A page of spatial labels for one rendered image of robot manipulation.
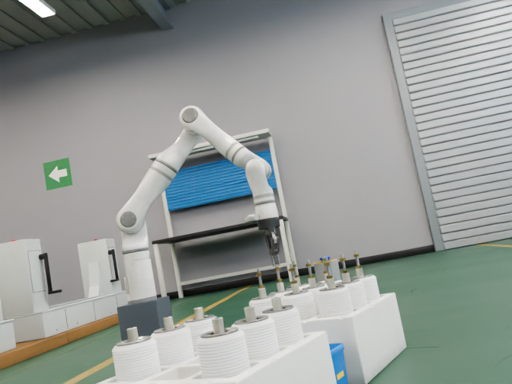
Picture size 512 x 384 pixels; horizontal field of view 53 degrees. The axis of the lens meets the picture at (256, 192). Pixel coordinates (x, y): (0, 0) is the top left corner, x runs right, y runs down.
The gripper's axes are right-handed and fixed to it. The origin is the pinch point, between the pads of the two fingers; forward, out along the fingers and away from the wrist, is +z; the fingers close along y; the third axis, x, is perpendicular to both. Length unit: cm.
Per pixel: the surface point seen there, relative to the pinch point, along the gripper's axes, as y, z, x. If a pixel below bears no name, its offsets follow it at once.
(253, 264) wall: 498, 10, -70
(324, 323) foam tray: -29.6, 18.6, -4.1
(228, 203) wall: 503, -75, -53
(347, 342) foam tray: -33.3, 24.2, -8.3
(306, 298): -21.1, 11.9, -2.8
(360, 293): -19.9, 14.0, -19.7
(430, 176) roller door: 410, -57, -294
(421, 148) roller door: 411, -93, -291
